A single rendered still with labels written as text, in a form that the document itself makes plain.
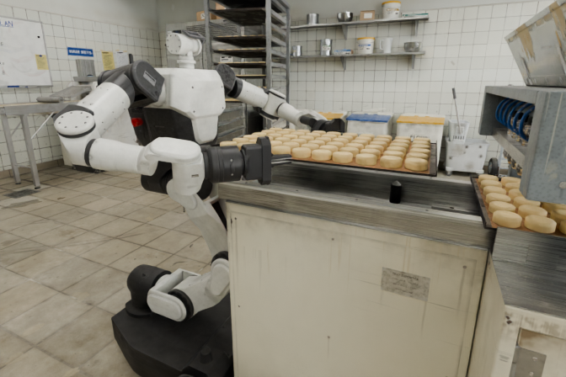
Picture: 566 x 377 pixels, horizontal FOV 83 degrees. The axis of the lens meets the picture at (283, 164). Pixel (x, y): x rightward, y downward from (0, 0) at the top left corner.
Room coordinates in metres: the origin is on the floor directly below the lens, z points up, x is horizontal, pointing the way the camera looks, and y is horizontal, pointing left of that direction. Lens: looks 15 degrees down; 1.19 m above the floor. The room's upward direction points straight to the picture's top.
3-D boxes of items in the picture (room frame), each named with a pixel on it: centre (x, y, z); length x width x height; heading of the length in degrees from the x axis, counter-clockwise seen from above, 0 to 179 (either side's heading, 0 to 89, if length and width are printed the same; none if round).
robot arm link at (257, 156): (0.77, 0.09, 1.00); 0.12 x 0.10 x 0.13; 110
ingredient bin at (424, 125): (4.20, -1.81, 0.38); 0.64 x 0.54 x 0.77; 153
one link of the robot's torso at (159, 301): (1.24, 0.45, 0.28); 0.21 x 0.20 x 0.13; 65
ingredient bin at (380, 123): (4.47, -1.22, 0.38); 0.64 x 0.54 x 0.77; 154
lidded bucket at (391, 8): (4.60, -1.42, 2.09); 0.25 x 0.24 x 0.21; 155
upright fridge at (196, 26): (5.35, 1.02, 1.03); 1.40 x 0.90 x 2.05; 65
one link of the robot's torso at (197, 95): (1.21, 0.39, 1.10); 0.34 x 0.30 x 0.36; 156
